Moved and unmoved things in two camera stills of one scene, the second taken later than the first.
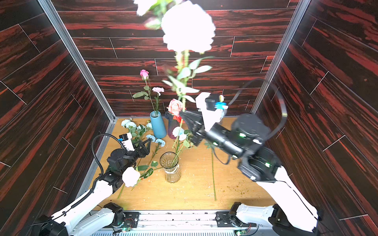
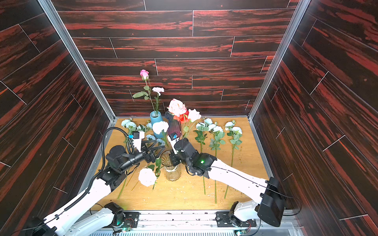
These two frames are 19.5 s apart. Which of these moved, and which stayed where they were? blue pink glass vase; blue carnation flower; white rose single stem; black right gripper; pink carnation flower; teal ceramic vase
Moved: black right gripper; white rose single stem
Stayed: blue pink glass vase; teal ceramic vase; pink carnation flower; blue carnation flower
